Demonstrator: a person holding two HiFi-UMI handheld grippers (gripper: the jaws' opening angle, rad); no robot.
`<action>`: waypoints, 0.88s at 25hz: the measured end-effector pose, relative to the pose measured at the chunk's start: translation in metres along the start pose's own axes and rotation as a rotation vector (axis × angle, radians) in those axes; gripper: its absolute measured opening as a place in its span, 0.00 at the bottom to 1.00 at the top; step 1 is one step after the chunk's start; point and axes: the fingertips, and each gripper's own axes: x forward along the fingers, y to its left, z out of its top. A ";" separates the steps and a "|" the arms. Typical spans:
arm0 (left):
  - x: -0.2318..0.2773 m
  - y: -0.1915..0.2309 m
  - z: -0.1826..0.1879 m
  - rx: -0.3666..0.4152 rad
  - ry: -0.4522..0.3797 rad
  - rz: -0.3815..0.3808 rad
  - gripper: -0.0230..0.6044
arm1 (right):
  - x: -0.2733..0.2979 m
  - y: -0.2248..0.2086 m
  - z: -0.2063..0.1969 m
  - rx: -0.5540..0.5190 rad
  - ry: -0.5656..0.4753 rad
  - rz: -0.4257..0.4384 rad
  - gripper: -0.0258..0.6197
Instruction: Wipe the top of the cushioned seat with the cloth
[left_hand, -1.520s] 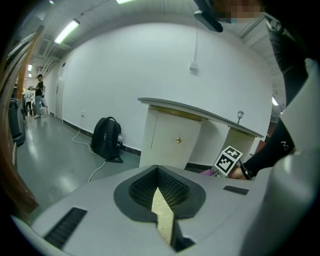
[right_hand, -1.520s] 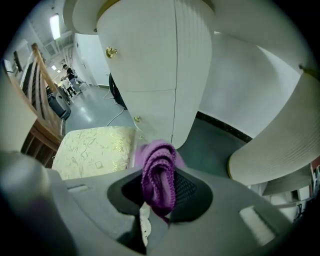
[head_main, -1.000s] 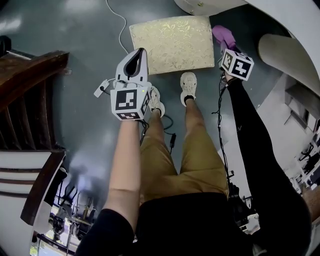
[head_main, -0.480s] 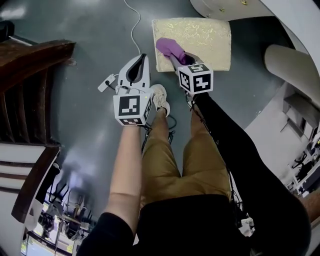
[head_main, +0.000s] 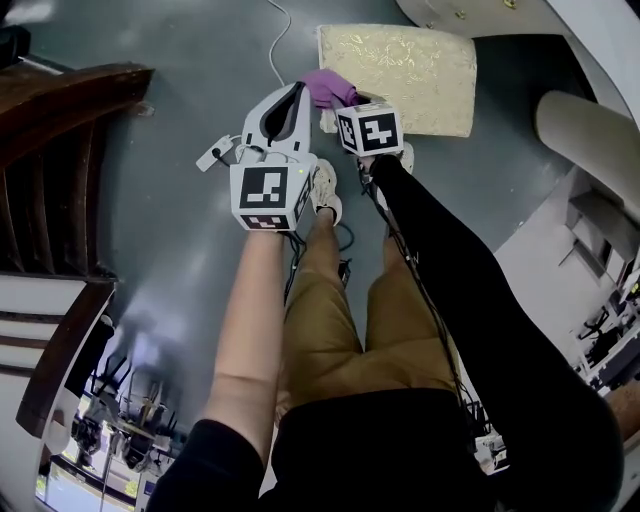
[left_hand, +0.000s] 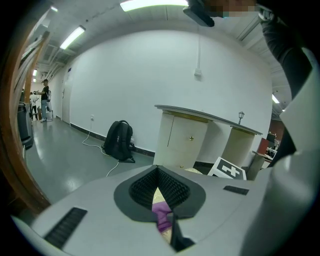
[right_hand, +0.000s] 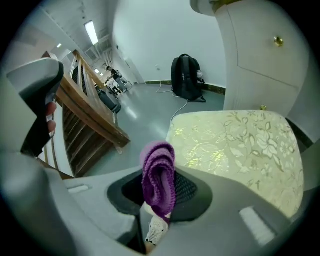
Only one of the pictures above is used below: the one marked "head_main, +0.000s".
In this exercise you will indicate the white curved counter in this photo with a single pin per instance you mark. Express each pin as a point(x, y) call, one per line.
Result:
point(600, 60)

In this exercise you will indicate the person's black shirt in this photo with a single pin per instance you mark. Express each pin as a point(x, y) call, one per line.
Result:
point(380, 450)

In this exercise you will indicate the black bin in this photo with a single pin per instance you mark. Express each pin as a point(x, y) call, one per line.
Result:
point(12, 47)

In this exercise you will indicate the person's left white shoe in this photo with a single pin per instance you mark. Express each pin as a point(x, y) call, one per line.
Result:
point(326, 190)

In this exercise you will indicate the purple cloth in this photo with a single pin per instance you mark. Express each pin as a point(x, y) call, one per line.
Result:
point(327, 87)

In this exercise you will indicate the grey step shelf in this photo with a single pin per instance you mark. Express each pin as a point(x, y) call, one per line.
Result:
point(595, 235)

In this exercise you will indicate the white brown striped bed base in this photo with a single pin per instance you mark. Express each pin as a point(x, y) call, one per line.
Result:
point(30, 300)

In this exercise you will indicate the person's right forearm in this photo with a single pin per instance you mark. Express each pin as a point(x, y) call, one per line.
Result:
point(440, 240)

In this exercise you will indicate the person's left leg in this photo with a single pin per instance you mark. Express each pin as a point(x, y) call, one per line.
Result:
point(322, 240)

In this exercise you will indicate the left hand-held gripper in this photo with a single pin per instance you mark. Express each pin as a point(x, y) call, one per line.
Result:
point(262, 187)

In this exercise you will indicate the brown wooden slatted frame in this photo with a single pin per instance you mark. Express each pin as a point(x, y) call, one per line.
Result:
point(55, 115)

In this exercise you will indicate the cream upholstered footstool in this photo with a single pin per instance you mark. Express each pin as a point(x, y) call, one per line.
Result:
point(410, 70)

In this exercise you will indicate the person's leg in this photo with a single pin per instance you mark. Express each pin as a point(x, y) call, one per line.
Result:
point(395, 255)
point(322, 240)

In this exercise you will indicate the person's right leg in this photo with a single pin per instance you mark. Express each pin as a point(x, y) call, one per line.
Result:
point(395, 255)

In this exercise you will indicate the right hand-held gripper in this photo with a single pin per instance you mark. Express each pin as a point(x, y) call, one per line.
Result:
point(370, 130)

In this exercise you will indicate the white power strip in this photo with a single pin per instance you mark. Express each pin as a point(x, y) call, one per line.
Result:
point(210, 155)

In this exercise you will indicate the person's left forearm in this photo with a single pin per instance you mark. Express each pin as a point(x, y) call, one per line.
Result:
point(252, 310)

